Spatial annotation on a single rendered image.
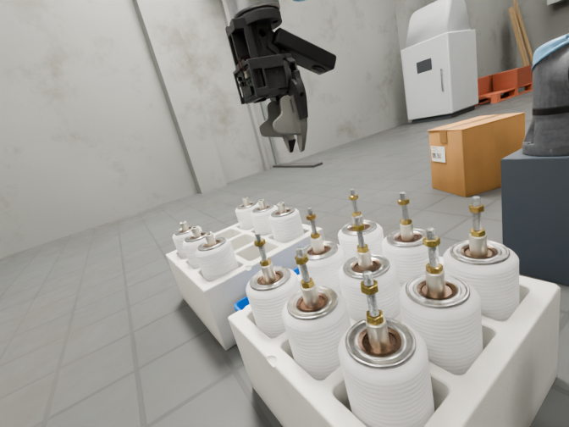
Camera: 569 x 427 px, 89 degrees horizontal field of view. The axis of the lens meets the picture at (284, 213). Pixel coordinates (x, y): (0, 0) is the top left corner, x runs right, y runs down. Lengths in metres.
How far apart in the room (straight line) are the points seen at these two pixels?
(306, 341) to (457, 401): 0.18
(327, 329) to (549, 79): 0.68
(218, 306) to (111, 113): 2.81
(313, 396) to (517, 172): 0.67
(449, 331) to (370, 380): 0.13
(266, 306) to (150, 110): 3.04
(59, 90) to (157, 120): 0.81
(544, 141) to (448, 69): 4.01
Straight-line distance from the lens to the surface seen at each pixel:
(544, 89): 0.86
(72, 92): 3.41
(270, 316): 0.52
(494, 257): 0.52
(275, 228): 0.86
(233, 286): 0.76
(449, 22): 5.00
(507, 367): 0.47
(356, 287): 0.47
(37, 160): 3.38
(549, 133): 0.85
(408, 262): 0.56
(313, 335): 0.42
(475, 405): 0.42
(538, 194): 0.87
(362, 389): 0.36
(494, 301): 0.52
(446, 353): 0.45
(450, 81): 4.81
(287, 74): 0.50
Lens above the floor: 0.50
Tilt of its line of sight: 17 degrees down
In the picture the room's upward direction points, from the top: 14 degrees counter-clockwise
